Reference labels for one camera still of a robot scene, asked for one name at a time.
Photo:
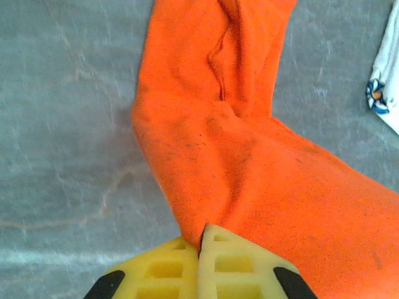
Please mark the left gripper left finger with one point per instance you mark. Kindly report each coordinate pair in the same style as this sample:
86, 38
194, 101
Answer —
137, 280

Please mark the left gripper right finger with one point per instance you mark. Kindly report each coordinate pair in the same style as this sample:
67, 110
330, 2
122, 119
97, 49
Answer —
258, 268

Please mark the orange t-shirt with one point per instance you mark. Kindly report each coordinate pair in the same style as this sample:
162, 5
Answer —
233, 140

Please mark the white folded t-shirt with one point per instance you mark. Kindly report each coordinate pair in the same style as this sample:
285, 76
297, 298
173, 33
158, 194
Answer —
389, 62

